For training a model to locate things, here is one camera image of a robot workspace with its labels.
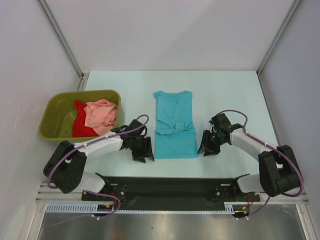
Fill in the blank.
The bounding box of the purple cable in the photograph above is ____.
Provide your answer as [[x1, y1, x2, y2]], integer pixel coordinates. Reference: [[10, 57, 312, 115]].
[[46, 114, 151, 222], [221, 109, 305, 221]]

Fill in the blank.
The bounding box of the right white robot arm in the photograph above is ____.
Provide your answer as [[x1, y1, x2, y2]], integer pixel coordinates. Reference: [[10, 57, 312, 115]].
[[198, 123, 304, 201]]

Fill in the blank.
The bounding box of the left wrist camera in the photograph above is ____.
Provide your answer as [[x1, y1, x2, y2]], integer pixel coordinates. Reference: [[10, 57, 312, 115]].
[[126, 119, 148, 137]]

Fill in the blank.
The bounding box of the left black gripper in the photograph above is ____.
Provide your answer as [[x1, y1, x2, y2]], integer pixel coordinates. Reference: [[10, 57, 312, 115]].
[[129, 135, 154, 163]]

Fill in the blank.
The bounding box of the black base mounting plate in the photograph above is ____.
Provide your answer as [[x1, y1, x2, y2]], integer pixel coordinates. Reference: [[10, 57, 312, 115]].
[[81, 176, 261, 210]]

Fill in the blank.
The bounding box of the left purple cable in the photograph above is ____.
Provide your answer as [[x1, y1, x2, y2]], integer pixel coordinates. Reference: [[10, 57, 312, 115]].
[[46, 114, 151, 222]]

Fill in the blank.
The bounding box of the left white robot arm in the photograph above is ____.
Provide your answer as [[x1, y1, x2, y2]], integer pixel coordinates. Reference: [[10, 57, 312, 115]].
[[43, 125, 155, 200]]

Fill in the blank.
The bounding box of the olive green plastic bin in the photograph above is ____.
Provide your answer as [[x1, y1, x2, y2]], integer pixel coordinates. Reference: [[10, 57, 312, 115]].
[[38, 89, 125, 145]]

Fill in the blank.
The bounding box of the aluminium frame post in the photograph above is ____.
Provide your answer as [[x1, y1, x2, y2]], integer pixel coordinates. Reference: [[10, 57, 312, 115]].
[[36, 0, 83, 79], [256, 0, 304, 77]]

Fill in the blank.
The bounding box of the red t shirt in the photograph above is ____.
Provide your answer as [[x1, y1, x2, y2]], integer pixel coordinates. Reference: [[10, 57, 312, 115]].
[[72, 100, 99, 138]]

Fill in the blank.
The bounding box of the turquoise t shirt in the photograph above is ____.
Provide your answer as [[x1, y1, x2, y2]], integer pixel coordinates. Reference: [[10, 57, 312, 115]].
[[153, 91, 198, 159]]

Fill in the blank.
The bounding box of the right aluminium frame post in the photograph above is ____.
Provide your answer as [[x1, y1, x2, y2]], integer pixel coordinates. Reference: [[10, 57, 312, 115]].
[[256, 0, 304, 77]]

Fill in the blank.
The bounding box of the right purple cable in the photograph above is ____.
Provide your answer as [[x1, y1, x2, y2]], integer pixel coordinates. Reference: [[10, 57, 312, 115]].
[[221, 109, 305, 221]]

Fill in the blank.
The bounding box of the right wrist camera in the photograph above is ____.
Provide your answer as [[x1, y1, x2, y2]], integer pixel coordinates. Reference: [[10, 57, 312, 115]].
[[209, 113, 232, 132]]

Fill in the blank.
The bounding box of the pink t shirt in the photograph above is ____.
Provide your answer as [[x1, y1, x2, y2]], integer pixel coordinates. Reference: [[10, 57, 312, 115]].
[[84, 99, 118, 136]]

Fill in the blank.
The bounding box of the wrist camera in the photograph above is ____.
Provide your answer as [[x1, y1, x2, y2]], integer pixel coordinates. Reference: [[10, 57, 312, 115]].
[[126, 119, 148, 137], [209, 113, 232, 132]]

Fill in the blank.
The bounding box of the left aluminium frame post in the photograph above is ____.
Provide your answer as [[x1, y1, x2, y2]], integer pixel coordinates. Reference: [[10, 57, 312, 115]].
[[36, 0, 83, 79]]

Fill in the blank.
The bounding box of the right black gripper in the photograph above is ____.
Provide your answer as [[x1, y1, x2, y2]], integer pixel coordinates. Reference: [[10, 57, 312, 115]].
[[197, 129, 226, 156]]

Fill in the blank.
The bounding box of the white slotted cable duct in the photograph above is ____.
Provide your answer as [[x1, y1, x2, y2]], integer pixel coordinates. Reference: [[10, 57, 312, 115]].
[[45, 202, 249, 216]]

